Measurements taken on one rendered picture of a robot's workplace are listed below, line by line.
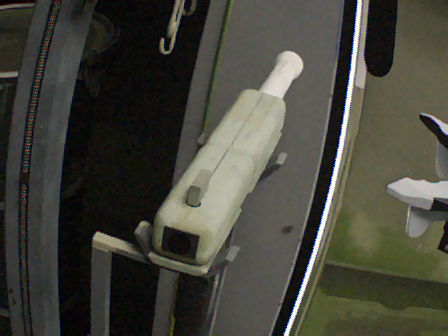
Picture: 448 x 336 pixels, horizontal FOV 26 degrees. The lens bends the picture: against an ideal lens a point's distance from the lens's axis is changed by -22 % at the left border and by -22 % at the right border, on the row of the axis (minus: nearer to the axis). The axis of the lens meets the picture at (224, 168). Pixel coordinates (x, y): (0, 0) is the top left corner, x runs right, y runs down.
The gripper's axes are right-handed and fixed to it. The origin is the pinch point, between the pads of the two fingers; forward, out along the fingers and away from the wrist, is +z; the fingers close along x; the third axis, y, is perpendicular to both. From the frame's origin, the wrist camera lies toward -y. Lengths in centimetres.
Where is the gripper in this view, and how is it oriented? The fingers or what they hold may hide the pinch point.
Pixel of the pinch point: (405, 140)
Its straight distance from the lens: 99.1
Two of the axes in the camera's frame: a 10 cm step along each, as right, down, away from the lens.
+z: -8.8, -4.2, 2.3
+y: -2.1, 7.7, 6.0
